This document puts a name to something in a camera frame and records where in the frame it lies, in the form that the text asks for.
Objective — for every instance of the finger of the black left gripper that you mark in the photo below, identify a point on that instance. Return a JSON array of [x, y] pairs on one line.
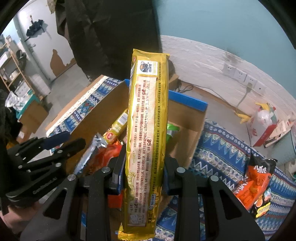
[[55, 140], [70, 149]]

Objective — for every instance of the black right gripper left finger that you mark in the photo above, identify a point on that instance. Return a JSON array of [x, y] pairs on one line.
[[60, 217]]

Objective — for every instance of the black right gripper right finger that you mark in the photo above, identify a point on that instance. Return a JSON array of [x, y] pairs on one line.
[[225, 217]]

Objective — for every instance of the orange Wangwang snack bag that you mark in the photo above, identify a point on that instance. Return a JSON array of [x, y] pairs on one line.
[[97, 156]]

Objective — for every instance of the green snack bag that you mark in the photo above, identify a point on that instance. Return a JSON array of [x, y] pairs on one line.
[[171, 131]]

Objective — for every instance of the long yellow biscuit pack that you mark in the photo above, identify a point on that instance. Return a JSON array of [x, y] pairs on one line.
[[145, 144]]

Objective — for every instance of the yellow chips bag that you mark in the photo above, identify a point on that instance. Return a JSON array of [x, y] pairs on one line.
[[116, 128]]

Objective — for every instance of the orange black snack bag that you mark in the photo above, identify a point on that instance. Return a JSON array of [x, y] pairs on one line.
[[254, 191]]

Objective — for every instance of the left hand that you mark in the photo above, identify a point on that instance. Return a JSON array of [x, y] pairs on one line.
[[17, 218]]

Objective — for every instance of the blue patterned cloth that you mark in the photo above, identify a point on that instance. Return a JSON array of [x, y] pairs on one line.
[[220, 153]]

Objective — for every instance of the blue-edged cardboard box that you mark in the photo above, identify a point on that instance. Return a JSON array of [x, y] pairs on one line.
[[99, 107]]

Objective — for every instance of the wooden shelf rack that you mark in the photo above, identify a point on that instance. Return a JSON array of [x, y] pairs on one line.
[[13, 64]]

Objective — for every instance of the white red plastic bag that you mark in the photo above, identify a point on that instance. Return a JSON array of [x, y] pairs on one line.
[[261, 124]]

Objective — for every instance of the black umbrella on door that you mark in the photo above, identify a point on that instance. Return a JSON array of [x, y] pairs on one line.
[[34, 28]]

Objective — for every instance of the black hanging coat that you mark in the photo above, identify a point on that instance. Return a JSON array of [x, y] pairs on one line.
[[103, 34]]

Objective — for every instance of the wall power sockets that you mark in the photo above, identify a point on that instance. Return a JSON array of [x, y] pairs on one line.
[[244, 78]]

